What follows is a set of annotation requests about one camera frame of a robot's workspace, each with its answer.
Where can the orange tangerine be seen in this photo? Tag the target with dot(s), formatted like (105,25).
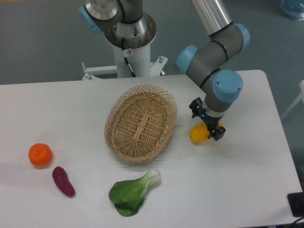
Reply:
(40,154)

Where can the yellow mango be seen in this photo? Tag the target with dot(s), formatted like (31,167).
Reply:
(199,133)

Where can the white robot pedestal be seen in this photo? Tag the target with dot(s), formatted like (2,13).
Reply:
(129,62)

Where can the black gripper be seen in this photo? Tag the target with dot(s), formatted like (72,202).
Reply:
(216,130)

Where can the black device at table edge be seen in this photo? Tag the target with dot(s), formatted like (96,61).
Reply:
(296,203)

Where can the blue plastic bag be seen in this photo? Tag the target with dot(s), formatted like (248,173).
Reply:
(294,9)

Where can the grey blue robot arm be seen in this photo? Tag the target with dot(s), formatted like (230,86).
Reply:
(130,32)

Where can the purple sweet potato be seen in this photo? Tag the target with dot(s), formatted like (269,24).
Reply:
(62,182)

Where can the white frame at right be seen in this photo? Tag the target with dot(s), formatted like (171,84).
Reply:
(299,98)

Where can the green bok choy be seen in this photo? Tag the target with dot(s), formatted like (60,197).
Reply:
(129,195)

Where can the woven wicker basket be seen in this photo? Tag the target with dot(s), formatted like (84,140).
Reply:
(140,123)

